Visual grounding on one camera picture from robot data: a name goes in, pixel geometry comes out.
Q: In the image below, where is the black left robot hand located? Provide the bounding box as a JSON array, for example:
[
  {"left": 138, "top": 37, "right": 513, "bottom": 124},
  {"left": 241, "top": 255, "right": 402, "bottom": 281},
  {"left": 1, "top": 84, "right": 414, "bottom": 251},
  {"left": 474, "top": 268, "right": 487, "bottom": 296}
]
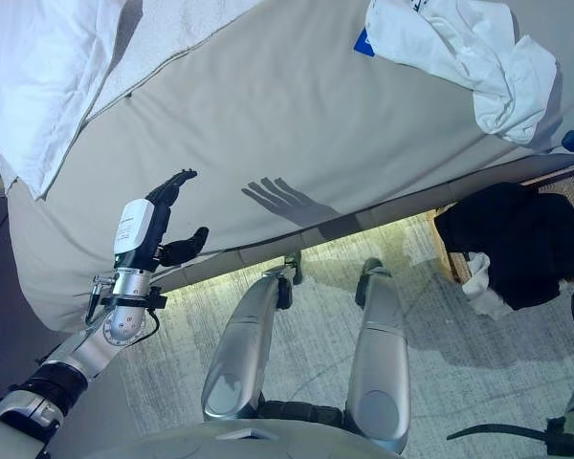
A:
[{"left": 112, "top": 166, "right": 211, "bottom": 273}]

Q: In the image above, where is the black garment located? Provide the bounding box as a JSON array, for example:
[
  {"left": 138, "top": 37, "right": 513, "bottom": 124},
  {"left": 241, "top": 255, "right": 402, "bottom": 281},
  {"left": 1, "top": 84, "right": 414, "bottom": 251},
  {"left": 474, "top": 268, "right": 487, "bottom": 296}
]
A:
[{"left": 431, "top": 181, "right": 574, "bottom": 313}]

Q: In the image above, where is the white garment with blue label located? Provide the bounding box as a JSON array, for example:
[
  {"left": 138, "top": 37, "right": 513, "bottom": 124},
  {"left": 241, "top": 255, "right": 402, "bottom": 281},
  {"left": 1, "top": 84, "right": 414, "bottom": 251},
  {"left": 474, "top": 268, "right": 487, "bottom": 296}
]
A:
[{"left": 352, "top": 0, "right": 560, "bottom": 145}]

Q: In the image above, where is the cream garment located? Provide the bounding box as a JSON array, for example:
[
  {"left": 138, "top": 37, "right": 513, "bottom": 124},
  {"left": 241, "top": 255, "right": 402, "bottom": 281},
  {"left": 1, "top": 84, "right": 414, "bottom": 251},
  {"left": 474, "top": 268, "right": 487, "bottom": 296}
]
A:
[{"left": 460, "top": 251, "right": 514, "bottom": 321}]

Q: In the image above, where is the bed with beige cover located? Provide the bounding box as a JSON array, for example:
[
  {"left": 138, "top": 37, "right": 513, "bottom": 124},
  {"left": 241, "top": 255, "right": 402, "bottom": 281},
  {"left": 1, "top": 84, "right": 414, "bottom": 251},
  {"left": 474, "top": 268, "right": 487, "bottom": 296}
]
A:
[{"left": 0, "top": 0, "right": 574, "bottom": 337}]

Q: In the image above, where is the woven wicker basket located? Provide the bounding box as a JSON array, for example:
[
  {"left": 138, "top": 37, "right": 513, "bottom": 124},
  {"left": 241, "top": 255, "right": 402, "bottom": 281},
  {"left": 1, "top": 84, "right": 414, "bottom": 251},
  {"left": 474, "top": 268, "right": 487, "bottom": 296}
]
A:
[{"left": 430, "top": 164, "right": 574, "bottom": 289}]

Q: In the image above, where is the white duvet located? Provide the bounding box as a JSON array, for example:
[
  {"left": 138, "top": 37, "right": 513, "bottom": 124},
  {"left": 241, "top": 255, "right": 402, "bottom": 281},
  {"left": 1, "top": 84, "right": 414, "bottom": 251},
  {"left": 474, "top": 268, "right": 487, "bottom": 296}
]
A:
[{"left": 0, "top": 0, "right": 145, "bottom": 202}]

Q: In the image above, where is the grey robot torso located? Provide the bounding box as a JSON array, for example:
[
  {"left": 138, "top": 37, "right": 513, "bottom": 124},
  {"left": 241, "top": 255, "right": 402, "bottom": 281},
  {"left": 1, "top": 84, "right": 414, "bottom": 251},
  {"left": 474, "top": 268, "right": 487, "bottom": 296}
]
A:
[{"left": 89, "top": 419, "right": 408, "bottom": 459}]

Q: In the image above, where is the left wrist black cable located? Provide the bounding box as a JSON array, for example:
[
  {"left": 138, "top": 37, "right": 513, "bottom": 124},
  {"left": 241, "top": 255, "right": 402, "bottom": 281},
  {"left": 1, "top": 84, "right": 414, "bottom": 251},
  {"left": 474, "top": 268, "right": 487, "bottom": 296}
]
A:
[{"left": 83, "top": 273, "right": 160, "bottom": 344}]

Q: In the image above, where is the black harness strap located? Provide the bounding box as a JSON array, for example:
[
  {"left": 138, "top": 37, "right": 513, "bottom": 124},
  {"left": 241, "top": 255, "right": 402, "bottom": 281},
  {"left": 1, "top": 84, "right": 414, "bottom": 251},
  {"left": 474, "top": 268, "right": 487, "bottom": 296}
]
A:
[{"left": 446, "top": 417, "right": 574, "bottom": 448}]

